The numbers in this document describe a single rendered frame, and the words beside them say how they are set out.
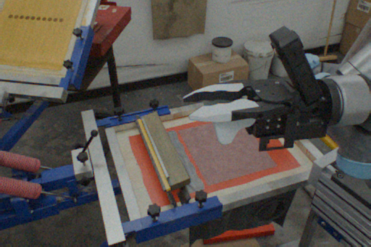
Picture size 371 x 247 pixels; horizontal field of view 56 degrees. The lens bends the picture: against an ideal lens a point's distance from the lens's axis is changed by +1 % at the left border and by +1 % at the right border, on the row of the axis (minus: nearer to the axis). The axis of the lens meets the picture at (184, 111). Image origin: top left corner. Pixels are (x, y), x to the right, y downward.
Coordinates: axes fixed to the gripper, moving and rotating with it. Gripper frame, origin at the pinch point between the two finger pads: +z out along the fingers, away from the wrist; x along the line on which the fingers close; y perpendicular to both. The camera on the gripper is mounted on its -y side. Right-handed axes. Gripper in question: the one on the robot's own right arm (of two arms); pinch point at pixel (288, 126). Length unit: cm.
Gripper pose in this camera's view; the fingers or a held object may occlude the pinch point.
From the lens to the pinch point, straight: 160.1
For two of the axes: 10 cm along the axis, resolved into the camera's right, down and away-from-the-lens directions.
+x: 9.4, -2.1, 2.7
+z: 0.0, 8.0, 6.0
